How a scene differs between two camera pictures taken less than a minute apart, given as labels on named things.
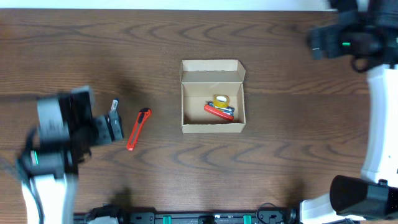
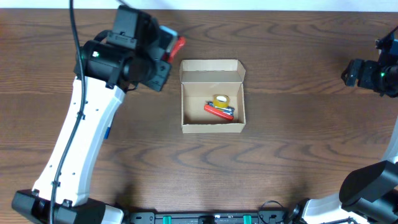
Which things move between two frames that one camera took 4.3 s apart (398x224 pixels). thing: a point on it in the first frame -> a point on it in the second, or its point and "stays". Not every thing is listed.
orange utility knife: [143, 116] -> [180, 43]
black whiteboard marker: [228, 109] stays
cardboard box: [201, 81] stays
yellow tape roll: [221, 101] stays
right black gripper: [318, 42] -> [351, 72]
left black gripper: [109, 129] -> [160, 78]
